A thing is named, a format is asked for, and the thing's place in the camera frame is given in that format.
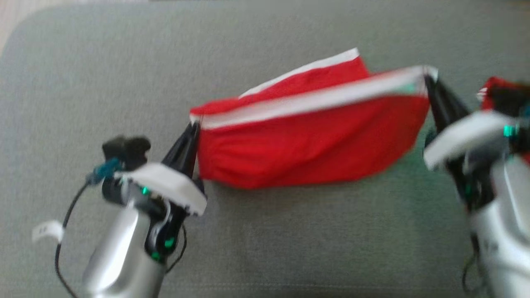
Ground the white cable tag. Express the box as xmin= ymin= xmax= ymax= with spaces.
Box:
xmin=32 ymin=221 xmax=65 ymax=244

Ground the red t-shirt with white trim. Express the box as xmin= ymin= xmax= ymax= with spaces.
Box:
xmin=189 ymin=48 xmax=438 ymax=190

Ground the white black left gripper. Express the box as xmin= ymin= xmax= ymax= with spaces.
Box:
xmin=101 ymin=123 xmax=207 ymax=262

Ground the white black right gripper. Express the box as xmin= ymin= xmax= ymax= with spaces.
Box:
xmin=422 ymin=76 xmax=516 ymax=212

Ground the left camera cable teal plug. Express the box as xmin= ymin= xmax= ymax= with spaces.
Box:
xmin=54 ymin=159 xmax=125 ymax=298

